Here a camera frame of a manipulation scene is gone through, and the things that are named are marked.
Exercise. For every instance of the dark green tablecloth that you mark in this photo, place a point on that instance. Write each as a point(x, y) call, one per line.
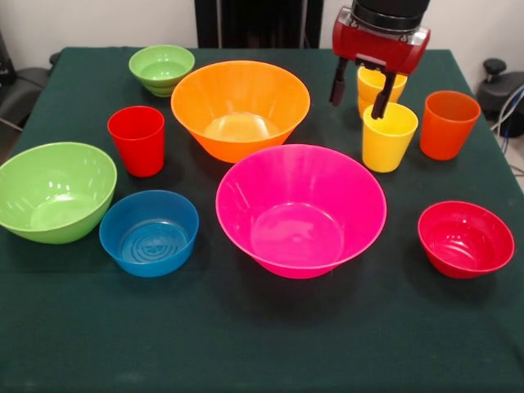
point(262, 327)

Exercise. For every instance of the black chair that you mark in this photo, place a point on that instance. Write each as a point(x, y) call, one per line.
point(24, 90)

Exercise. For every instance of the large orange bowl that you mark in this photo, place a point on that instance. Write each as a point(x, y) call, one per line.
point(229, 94)

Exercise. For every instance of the black cabinet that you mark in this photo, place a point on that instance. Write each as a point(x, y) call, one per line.
point(262, 20)

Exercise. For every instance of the red cup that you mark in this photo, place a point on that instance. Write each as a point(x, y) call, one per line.
point(139, 155)

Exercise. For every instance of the large green bowl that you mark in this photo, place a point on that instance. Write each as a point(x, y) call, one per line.
point(53, 192)

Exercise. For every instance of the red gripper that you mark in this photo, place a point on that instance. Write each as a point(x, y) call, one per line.
point(380, 47)

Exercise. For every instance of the small green bowl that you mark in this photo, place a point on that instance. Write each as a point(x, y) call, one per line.
point(161, 69)

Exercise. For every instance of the large pink bowl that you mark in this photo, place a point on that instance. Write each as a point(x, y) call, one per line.
point(294, 184)

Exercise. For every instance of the red bowl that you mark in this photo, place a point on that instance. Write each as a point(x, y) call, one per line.
point(462, 241)

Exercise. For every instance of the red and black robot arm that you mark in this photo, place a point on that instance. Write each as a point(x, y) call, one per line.
point(389, 8)

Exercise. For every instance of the black equipment base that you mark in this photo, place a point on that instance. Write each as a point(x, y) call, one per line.
point(499, 90)

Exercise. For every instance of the orange cup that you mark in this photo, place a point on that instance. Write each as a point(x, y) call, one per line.
point(444, 139)

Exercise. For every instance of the blue bowl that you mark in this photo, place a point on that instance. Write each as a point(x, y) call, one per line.
point(147, 266)

